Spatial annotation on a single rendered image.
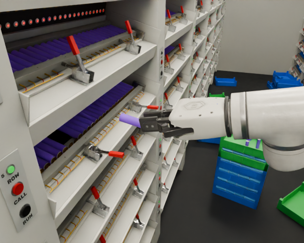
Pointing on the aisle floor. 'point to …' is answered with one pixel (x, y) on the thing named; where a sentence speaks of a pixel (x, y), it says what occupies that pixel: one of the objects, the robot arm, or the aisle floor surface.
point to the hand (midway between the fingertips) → (151, 121)
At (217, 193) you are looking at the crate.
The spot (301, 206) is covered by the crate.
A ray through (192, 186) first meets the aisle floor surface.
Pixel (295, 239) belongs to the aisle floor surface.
